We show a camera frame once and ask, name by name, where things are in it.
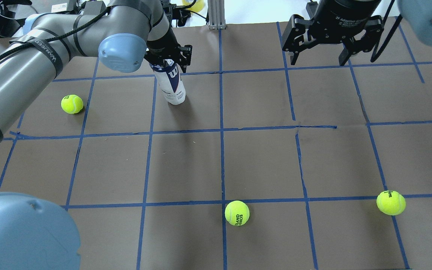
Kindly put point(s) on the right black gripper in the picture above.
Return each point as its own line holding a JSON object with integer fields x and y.
{"x": 341, "y": 17}

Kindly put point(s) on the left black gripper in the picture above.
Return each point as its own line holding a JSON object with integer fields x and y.
{"x": 162, "y": 45}

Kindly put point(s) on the white tennis ball can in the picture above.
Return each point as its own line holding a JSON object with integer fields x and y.
{"x": 169, "y": 80}

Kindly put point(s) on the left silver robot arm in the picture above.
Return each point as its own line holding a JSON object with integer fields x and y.
{"x": 36, "y": 234}

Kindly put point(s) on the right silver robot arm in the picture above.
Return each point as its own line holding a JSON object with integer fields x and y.
{"x": 418, "y": 13}

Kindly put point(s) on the far tennis ball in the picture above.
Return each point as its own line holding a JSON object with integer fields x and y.
{"x": 72, "y": 104}

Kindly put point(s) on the centre back tennis ball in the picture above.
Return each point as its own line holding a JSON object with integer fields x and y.
{"x": 237, "y": 213}

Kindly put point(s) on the tennis ball near base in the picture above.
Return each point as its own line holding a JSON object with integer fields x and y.
{"x": 391, "y": 202}

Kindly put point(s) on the yellow tape roll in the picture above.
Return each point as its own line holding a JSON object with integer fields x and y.
{"x": 193, "y": 5}

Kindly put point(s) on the aluminium frame post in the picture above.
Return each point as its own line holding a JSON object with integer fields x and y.
{"x": 216, "y": 15}

